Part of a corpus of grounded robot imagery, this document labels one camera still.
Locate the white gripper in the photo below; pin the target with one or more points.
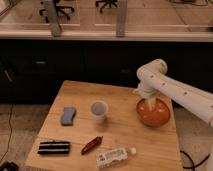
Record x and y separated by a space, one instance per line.
144 91

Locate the yellowish spoon tool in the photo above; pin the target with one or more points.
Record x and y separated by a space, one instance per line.
151 102

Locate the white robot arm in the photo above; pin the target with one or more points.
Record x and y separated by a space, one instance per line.
153 79

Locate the orange bowl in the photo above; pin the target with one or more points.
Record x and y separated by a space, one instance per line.
157 117

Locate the white paper cup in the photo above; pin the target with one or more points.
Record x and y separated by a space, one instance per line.
99 111

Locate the red chip bag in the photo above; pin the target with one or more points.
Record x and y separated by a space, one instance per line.
91 145

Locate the clear plastic bottle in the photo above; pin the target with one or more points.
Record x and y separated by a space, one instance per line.
114 156

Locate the blue sponge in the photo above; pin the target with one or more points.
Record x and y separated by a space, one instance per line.
68 116

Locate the right office chair base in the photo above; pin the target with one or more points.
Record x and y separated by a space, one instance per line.
110 3

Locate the office chair base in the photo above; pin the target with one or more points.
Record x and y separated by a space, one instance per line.
59 9
110 3

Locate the black ridged block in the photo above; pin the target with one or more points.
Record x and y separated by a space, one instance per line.
54 147

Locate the black cabinet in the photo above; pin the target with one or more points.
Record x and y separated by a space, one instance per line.
32 71

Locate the left office chair base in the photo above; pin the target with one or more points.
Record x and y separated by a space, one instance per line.
59 9

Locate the black object on floor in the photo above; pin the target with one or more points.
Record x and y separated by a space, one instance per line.
9 166

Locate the right grey post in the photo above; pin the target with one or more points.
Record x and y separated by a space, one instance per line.
121 18

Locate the grey post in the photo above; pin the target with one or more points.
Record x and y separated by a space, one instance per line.
121 18
52 18

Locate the left grey post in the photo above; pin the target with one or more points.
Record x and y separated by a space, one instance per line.
52 18

